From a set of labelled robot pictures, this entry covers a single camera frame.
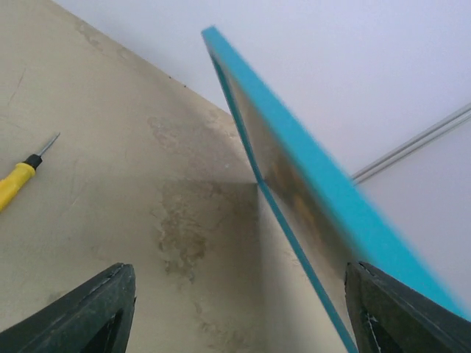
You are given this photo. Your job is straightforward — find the aluminium corner post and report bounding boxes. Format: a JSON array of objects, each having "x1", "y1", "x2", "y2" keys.
[{"x1": 351, "y1": 104, "x2": 470, "y2": 184}]

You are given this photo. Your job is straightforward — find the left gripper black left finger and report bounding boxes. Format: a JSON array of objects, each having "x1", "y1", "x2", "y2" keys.
[{"x1": 1, "y1": 263, "x2": 135, "y2": 352}]

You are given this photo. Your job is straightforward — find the yellow handled screwdriver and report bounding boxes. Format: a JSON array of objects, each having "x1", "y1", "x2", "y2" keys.
[{"x1": 1, "y1": 132, "x2": 60, "y2": 211}]

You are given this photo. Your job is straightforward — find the blue wooden picture frame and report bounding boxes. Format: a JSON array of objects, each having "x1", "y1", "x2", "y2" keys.
[{"x1": 202, "y1": 26, "x2": 470, "y2": 352}]

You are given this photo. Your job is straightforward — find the sunflower photo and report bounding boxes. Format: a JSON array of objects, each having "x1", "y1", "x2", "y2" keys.
[{"x1": 229, "y1": 78, "x2": 352, "y2": 282}]

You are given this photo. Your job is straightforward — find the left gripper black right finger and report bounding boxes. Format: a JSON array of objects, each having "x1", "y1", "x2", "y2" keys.
[{"x1": 344, "y1": 262, "x2": 470, "y2": 352}]

